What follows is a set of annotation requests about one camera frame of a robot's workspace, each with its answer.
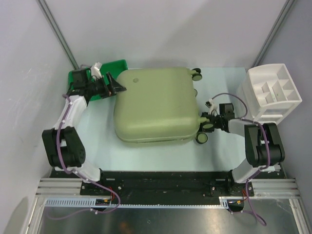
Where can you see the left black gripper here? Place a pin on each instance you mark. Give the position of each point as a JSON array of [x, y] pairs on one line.
[[112, 88]]

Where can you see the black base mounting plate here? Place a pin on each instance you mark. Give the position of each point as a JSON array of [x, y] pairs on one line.
[[159, 188]]

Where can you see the left aluminium frame post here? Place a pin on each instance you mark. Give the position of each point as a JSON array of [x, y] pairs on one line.
[[57, 32]]

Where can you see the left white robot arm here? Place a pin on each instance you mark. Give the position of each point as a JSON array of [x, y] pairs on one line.
[[63, 146]]

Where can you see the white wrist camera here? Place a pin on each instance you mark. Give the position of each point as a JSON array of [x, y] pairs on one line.
[[95, 71], [211, 106]]

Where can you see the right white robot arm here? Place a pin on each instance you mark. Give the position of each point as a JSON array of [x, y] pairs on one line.
[[263, 144]]

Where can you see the right aluminium frame post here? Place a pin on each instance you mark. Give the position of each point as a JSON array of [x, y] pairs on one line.
[[277, 26]]

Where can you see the olive green hard-shell suitcase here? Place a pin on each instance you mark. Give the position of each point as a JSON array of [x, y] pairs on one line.
[[159, 105]]

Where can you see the green plastic tray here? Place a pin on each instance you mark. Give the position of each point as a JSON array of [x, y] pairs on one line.
[[114, 67]]

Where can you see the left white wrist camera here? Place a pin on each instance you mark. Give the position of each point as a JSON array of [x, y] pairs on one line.
[[95, 71]]

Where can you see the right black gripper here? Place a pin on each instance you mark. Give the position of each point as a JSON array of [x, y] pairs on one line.
[[205, 114]]

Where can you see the white plastic drawer organizer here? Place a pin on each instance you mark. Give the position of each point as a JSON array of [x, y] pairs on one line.
[[269, 93]]

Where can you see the aluminium frame post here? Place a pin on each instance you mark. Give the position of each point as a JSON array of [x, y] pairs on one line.
[[277, 26], [57, 32]]

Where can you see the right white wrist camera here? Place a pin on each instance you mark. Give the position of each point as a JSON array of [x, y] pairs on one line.
[[211, 106]]

